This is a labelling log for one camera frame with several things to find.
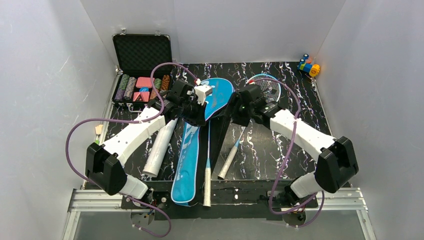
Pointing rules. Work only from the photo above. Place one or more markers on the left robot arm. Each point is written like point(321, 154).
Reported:
point(105, 163)

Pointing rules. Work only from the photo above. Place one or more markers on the beige wooden block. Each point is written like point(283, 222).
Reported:
point(98, 129)

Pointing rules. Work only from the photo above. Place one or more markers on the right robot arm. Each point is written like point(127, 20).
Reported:
point(336, 161)

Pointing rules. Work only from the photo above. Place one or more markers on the blue badminton racket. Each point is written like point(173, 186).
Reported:
point(271, 91)
point(207, 173)

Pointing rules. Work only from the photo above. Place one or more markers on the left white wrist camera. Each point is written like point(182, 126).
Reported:
point(202, 91)

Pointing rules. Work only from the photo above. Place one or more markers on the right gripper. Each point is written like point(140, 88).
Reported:
point(239, 112)

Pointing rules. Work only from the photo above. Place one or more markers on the colourful toy block train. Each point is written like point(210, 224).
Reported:
point(305, 65)

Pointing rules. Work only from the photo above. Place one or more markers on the white shuttlecock tube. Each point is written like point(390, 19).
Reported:
point(159, 149)

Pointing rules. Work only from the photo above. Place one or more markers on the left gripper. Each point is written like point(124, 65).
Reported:
point(195, 110)

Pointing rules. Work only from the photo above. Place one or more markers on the blue racket bag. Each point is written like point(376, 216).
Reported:
point(190, 173)

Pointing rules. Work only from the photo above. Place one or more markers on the black poker chip case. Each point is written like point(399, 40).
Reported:
point(138, 55)

